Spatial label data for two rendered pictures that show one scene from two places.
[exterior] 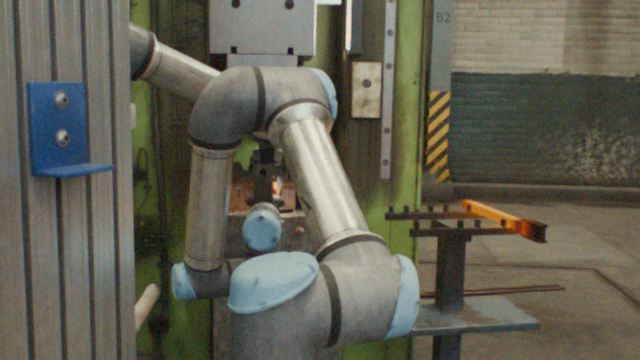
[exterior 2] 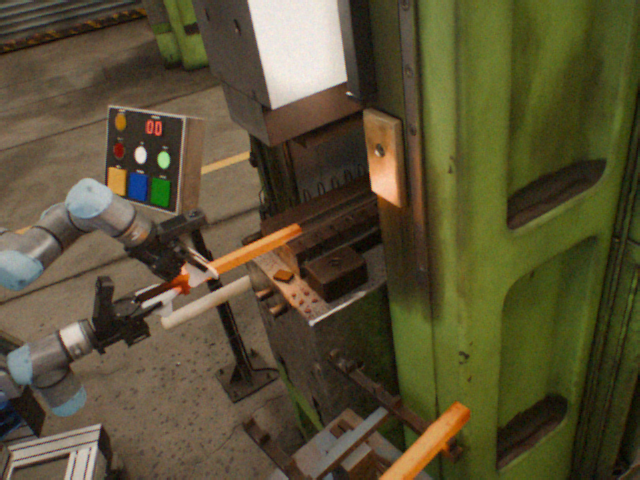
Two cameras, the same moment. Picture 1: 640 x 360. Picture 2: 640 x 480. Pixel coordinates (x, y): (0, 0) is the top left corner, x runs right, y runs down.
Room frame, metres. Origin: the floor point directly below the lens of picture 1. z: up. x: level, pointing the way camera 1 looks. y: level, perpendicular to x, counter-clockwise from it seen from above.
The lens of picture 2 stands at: (1.57, -0.91, 1.76)
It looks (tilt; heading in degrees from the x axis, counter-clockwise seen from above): 36 degrees down; 68
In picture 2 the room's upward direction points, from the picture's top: 11 degrees counter-clockwise
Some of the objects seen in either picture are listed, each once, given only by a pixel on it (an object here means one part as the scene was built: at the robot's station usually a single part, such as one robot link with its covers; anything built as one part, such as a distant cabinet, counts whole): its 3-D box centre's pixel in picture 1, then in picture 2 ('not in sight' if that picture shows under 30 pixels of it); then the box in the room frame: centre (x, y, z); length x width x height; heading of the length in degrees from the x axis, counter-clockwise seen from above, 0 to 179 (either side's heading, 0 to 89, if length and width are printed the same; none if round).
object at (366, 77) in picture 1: (366, 90); (385, 158); (2.05, -0.14, 1.27); 0.09 x 0.02 x 0.17; 93
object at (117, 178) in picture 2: not in sight; (118, 181); (1.63, 0.76, 1.01); 0.07 x 0.05 x 0.07; 118
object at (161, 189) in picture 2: not in sight; (162, 192); (1.72, 0.58, 1.01); 0.07 x 0.05 x 0.07; 118
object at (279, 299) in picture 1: (278, 307); not in sight; (0.85, 0.05, 0.98); 0.13 x 0.12 x 0.14; 113
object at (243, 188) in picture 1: (263, 185); (347, 213); (2.11, 0.18, 0.96); 0.42 x 0.20 x 0.09; 3
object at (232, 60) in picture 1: (264, 73); (326, 81); (2.11, 0.18, 1.32); 0.42 x 0.20 x 0.10; 3
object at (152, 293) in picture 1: (137, 317); (226, 293); (1.79, 0.51, 0.62); 0.44 x 0.05 x 0.05; 3
